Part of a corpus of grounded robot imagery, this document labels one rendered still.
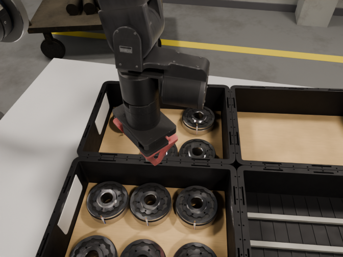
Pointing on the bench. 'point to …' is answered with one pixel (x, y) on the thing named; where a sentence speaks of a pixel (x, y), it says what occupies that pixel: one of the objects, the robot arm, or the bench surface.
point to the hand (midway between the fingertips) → (147, 150)
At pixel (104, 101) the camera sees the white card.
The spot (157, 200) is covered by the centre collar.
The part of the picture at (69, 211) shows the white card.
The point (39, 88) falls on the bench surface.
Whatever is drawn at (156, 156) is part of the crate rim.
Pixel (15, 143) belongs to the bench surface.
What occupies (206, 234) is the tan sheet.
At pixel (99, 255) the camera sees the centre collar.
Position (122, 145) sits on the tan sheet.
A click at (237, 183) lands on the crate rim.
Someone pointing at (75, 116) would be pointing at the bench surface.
